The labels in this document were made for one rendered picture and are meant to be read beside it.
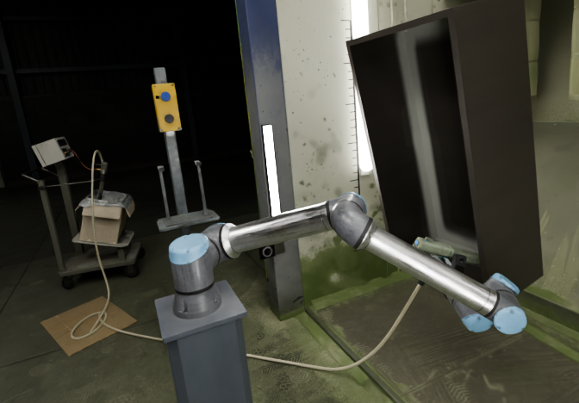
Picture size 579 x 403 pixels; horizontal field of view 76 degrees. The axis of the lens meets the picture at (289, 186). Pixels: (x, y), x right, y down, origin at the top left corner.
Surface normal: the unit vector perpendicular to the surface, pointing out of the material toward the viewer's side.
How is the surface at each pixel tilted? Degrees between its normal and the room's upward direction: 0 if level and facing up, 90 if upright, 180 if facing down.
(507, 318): 92
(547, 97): 90
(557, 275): 57
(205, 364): 90
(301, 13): 90
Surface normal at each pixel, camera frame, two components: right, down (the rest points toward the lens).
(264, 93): 0.42, 0.16
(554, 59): -0.90, 0.18
